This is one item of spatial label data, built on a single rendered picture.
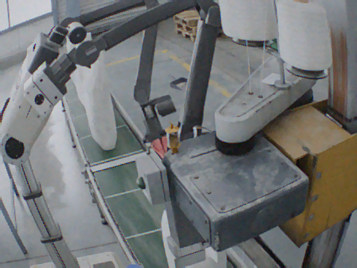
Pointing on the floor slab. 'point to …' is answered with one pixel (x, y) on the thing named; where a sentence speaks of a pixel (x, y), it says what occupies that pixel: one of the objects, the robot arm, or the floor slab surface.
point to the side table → (12, 210)
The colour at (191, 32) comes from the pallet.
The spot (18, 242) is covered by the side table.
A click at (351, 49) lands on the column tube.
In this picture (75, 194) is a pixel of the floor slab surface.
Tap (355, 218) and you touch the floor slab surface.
